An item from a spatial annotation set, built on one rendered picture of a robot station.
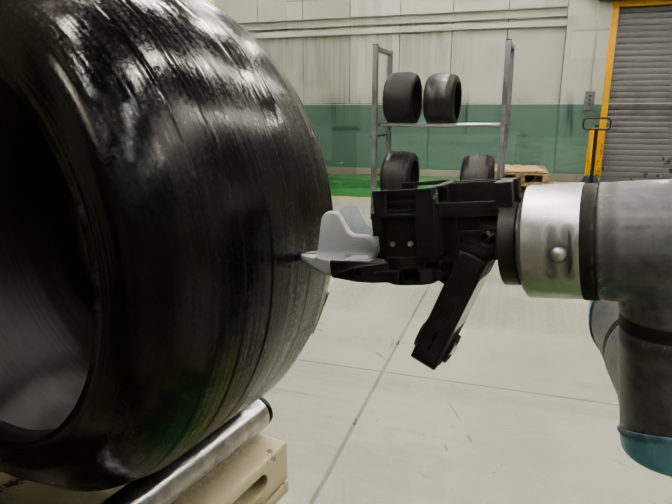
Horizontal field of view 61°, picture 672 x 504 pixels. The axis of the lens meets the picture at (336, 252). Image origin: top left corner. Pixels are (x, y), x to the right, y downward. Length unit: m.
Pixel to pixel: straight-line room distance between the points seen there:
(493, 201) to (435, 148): 11.04
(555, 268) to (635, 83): 11.14
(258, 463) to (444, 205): 0.44
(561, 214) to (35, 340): 0.74
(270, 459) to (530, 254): 0.48
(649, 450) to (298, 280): 0.33
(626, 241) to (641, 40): 11.20
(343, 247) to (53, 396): 0.50
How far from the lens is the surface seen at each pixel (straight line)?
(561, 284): 0.45
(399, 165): 5.85
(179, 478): 0.69
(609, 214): 0.43
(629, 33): 11.59
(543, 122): 11.37
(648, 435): 0.49
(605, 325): 0.58
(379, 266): 0.48
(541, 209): 0.44
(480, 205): 0.47
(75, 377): 0.91
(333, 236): 0.52
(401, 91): 5.81
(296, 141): 0.58
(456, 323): 0.49
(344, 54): 12.00
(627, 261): 0.43
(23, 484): 0.94
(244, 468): 0.77
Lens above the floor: 1.30
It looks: 14 degrees down
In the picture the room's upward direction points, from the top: straight up
